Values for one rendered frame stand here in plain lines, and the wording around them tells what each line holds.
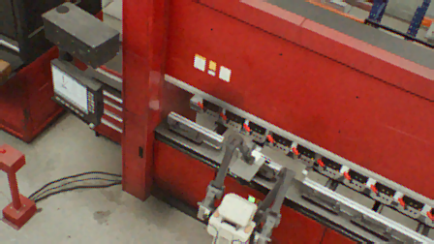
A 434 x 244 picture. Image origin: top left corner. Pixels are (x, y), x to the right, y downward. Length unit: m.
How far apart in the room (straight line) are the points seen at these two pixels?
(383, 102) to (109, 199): 2.75
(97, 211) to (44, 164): 0.76
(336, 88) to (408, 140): 0.56
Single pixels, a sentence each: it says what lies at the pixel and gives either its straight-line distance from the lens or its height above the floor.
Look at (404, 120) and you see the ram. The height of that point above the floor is 1.93.
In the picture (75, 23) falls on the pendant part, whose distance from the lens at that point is 4.21.
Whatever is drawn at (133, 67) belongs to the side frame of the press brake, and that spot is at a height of 1.53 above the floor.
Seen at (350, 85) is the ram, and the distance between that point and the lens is 3.90.
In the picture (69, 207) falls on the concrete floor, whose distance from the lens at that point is 5.55.
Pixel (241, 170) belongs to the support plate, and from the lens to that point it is 4.56.
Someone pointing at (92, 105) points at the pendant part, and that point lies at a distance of 4.32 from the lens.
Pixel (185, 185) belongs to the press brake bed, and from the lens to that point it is 5.19.
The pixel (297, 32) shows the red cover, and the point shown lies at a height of 2.25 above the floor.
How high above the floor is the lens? 4.42
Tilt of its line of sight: 45 degrees down
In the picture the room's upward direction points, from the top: 9 degrees clockwise
